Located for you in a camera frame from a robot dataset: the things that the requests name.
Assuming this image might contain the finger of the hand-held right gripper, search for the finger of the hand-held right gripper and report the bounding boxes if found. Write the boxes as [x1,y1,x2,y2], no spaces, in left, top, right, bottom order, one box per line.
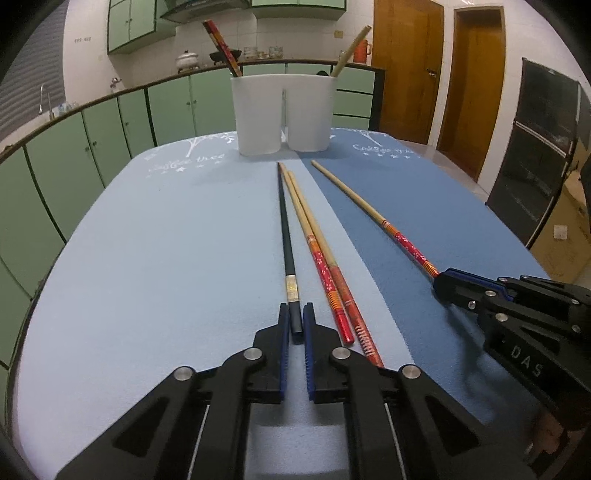
[445,269,591,321]
[434,273,578,335]

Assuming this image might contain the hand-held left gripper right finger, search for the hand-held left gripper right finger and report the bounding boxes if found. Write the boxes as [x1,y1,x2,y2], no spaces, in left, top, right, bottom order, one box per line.
[302,302,539,480]

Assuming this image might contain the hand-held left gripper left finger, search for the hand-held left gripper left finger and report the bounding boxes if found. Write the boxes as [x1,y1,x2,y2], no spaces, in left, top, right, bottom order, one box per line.
[55,302,291,480]

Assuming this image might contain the bamboo chopstick with red handle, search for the bamboo chopstick with red handle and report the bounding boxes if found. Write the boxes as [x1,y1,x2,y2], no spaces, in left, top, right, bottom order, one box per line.
[286,171,355,347]
[311,160,440,278]
[291,178,385,369]

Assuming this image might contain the white two-compartment utensil holder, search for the white two-compartment utensil holder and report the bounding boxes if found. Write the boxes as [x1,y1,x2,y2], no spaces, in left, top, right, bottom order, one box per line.
[230,73,338,157]

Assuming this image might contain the plain bamboo chopstick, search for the plain bamboo chopstick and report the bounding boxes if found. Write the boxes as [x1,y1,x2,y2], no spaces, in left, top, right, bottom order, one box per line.
[330,25,373,78]

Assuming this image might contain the red and black patterned chopstick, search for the red and black patterned chopstick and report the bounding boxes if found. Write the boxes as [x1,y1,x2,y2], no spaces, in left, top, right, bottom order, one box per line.
[208,19,244,77]
[202,21,238,78]

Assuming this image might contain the person's right hand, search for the person's right hand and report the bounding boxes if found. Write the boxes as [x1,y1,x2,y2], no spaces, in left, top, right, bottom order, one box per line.
[531,408,591,467]

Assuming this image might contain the cardboard box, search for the cardboard box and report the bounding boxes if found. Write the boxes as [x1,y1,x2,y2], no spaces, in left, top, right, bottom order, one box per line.
[529,152,591,287]

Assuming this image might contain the dark blue mat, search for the dark blue mat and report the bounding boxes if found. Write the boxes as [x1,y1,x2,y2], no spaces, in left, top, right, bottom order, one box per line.
[295,127,555,462]

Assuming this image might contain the black glass-front cabinet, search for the black glass-front cabinet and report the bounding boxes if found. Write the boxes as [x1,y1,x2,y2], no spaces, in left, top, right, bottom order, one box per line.
[486,58,591,250]

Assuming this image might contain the light blue mat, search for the light blue mat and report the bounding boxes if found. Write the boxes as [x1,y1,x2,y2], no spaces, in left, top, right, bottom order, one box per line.
[16,131,416,480]

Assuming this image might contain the wooden door in recess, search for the wooden door in recess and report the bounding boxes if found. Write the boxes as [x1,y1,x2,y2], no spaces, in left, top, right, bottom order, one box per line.
[436,6,506,182]

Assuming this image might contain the closed wooden door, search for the closed wooden door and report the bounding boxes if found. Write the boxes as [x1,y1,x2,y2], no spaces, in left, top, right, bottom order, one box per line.
[372,0,446,145]

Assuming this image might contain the brown countertop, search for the brown countertop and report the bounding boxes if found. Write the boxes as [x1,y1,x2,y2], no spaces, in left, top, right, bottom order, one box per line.
[0,59,386,160]

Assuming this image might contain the green base cabinets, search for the green base cabinets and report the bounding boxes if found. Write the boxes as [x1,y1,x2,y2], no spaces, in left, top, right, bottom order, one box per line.
[0,62,386,393]

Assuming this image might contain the kitchen faucet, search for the kitchen faucet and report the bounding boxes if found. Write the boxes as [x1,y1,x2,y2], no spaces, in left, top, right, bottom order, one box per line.
[38,84,54,121]

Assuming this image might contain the black range hood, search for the black range hood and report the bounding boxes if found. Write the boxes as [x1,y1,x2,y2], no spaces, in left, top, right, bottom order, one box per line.
[160,0,252,24]

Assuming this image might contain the grey window blind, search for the grey window blind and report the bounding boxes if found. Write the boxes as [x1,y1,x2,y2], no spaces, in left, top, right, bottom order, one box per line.
[0,9,68,139]

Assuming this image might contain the green wall cabinets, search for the green wall cabinets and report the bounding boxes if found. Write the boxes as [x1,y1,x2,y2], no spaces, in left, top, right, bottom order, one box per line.
[107,0,347,55]

